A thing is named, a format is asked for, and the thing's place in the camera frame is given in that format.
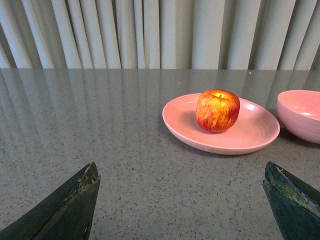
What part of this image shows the pink plate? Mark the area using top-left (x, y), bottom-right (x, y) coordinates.
top-left (162, 93), bottom-right (280, 155)

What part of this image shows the pink bowl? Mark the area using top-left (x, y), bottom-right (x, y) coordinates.
top-left (277, 90), bottom-right (320, 144)

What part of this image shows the grey pleated curtain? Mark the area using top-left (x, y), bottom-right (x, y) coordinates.
top-left (0, 0), bottom-right (320, 70)

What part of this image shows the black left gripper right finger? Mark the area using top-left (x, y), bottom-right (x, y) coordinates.
top-left (262, 161), bottom-right (320, 240)

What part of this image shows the red yellow apple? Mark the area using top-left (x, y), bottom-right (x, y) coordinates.
top-left (195, 89), bottom-right (241, 133)

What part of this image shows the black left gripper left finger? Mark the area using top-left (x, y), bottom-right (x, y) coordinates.
top-left (0, 162), bottom-right (101, 240)

